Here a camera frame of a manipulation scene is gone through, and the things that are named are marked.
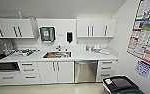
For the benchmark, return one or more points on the small white wall notice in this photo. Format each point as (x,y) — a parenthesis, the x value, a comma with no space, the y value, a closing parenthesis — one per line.
(143,68)

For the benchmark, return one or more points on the white drawer unit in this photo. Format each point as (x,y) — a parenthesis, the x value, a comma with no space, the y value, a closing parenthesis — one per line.
(30,72)
(107,70)

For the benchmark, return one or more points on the black built-in microwave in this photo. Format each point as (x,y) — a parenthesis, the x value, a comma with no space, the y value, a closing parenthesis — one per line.
(7,66)

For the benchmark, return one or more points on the wide white drawer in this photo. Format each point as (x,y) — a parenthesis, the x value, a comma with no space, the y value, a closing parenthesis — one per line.
(8,78)

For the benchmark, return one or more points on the black soap dispenser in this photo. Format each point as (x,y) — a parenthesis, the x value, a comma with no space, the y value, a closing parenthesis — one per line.
(69,37)

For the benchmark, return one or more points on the grey bin green lid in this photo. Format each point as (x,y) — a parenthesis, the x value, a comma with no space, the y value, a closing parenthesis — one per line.
(129,91)

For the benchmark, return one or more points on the chrome faucet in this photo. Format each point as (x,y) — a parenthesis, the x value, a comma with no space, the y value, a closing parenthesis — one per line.
(58,48)

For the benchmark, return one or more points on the white sink base cabinet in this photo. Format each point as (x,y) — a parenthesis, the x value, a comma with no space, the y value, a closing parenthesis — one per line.
(56,72)

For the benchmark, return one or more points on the steel kitchen sink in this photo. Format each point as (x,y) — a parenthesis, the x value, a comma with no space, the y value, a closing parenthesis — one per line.
(57,55)

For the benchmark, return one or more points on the grey bin black lid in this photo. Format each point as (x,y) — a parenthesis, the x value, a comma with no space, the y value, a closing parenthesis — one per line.
(119,82)

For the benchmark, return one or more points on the steel paper towel dispenser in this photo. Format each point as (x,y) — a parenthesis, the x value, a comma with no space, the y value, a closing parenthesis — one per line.
(47,34)

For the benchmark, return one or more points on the stainless steel dishwasher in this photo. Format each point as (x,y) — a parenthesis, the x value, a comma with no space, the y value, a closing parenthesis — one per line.
(86,71)

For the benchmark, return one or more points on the light blue bottle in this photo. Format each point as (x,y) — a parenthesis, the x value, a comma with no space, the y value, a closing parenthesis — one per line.
(20,15)

